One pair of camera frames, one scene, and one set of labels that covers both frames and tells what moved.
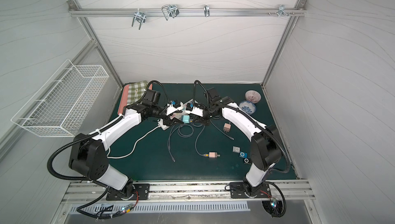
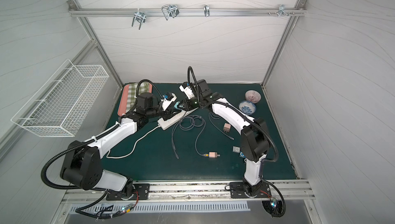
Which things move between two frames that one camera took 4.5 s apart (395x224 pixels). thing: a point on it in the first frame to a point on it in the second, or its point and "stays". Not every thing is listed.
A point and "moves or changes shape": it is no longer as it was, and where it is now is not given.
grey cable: (179, 135) moves or changes shape
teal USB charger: (185, 118) moves or changes shape
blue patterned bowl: (248, 107) stays
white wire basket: (58, 108) stays
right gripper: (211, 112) to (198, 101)
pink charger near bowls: (227, 127) stays
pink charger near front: (213, 155) stays
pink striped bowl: (252, 96) stays
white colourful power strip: (176, 115) stays
